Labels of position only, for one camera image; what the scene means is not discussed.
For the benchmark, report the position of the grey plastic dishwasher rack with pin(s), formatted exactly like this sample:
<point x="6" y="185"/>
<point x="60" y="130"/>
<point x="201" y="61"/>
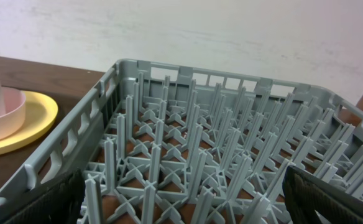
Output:
<point x="161" y="143"/>

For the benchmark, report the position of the pink bowl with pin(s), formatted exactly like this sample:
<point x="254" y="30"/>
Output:
<point x="14" y="116"/>

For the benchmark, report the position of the dark brown serving tray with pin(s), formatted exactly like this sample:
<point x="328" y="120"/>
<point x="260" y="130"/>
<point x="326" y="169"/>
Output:
<point x="10" y="162"/>

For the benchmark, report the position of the yellow plate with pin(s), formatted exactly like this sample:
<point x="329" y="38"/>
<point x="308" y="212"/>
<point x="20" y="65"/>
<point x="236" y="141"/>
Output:
<point x="41" y="111"/>

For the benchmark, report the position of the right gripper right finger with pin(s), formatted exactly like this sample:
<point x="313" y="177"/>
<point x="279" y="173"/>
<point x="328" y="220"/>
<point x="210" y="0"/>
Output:
<point x="306" y="197"/>

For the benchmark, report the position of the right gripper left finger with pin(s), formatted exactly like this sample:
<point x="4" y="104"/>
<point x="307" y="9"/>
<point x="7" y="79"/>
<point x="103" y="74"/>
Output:
<point x="56" y="201"/>

